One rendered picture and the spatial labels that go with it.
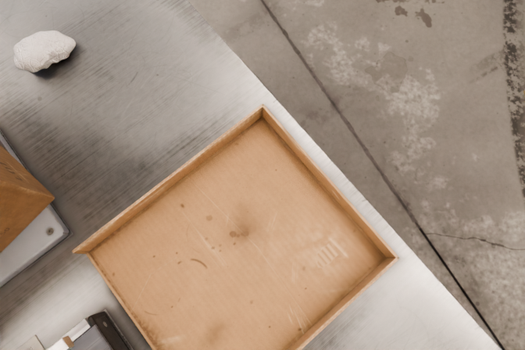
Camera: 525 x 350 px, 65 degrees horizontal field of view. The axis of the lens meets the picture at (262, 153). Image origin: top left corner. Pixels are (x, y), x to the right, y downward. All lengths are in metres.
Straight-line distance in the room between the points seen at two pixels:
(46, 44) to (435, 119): 1.28
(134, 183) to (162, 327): 0.19
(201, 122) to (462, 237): 1.13
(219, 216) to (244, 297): 0.11
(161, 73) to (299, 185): 0.26
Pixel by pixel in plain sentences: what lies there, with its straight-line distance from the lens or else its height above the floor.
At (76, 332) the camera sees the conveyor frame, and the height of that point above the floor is 0.88.
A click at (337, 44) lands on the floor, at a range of 1.62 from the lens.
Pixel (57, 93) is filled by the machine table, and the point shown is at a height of 0.83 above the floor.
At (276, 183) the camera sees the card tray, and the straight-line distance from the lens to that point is 0.56.
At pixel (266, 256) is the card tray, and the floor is 0.83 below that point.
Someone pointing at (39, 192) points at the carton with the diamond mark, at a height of 0.89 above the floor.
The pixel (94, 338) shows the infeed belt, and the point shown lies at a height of 0.88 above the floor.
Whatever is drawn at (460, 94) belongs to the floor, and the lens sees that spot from 1.67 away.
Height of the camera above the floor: 1.38
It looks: 75 degrees down
